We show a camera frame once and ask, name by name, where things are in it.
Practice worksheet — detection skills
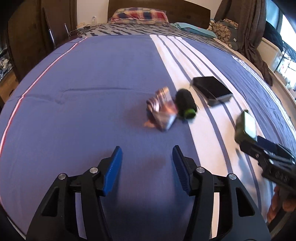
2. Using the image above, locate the green bottle with barcode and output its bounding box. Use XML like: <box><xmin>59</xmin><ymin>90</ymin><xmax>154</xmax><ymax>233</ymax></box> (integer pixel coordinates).
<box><xmin>234</xmin><ymin>110</ymin><xmax>257</xmax><ymax>144</ymax></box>

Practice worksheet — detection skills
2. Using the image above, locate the person's right hand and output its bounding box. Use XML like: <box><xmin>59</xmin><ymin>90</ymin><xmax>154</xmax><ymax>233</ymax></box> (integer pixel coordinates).
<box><xmin>267</xmin><ymin>186</ymin><xmax>296</xmax><ymax>223</ymax></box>

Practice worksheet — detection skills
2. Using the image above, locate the black green thread spool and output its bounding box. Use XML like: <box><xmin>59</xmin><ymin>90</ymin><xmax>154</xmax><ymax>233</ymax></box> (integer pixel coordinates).
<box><xmin>175</xmin><ymin>88</ymin><xmax>197</xmax><ymax>120</ymax></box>

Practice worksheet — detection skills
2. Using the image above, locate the crumpled silver pink wrapper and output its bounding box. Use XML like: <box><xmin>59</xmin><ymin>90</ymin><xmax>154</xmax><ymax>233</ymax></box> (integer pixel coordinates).
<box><xmin>144</xmin><ymin>87</ymin><xmax>178</xmax><ymax>132</ymax></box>

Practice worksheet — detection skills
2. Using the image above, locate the black box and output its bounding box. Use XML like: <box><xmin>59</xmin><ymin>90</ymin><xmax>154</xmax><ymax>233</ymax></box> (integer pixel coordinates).
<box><xmin>192</xmin><ymin>76</ymin><xmax>233</xmax><ymax>107</ymax></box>

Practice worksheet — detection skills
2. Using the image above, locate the purple white striped bedspread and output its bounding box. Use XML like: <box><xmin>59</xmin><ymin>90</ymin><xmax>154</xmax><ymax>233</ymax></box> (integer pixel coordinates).
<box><xmin>1</xmin><ymin>35</ymin><xmax>295</xmax><ymax>240</ymax></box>

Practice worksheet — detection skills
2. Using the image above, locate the white window sill bench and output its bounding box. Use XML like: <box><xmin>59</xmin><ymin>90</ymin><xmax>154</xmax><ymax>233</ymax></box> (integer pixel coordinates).
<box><xmin>257</xmin><ymin>38</ymin><xmax>295</xmax><ymax>99</ymax></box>

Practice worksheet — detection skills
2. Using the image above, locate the patterned brown cushion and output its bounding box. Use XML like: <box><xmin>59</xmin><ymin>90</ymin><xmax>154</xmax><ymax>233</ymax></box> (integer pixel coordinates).
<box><xmin>208</xmin><ymin>19</ymin><xmax>238</xmax><ymax>51</ymax></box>

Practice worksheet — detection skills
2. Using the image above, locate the black white patterned blanket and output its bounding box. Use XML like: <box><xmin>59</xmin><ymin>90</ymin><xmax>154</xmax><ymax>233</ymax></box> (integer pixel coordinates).
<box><xmin>69</xmin><ymin>24</ymin><xmax>233</xmax><ymax>54</ymax></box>

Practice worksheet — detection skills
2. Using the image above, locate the brown hanging curtain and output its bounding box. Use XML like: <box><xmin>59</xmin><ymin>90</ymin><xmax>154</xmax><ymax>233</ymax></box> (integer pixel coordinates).
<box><xmin>214</xmin><ymin>0</ymin><xmax>273</xmax><ymax>86</ymax></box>

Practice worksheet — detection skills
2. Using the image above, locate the dark wooden headboard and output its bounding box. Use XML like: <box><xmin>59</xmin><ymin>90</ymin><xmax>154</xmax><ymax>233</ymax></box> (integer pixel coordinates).
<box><xmin>107</xmin><ymin>0</ymin><xmax>212</xmax><ymax>30</ymax></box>

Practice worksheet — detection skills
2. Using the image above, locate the plaid red blue pillow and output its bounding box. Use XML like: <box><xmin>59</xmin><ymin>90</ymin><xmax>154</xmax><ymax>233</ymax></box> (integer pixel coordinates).
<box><xmin>108</xmin><ymin>8</ymin><xmax>169</xmax><ymax>26</ymax></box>

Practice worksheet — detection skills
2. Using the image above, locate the dark wooden wardrobe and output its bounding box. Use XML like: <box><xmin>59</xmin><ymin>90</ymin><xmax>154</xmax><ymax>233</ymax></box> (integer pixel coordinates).
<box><xmin>1</xmin><ymin>0</ymin><xmax>77</xmax><ymax>81</ymax></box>

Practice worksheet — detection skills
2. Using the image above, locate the white wall socket with cables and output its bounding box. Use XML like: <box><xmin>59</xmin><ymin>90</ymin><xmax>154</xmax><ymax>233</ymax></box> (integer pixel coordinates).
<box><xmin>68</xmin><ymin>16</ymin><xmax>97</xmax><ymax>37</ymax></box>

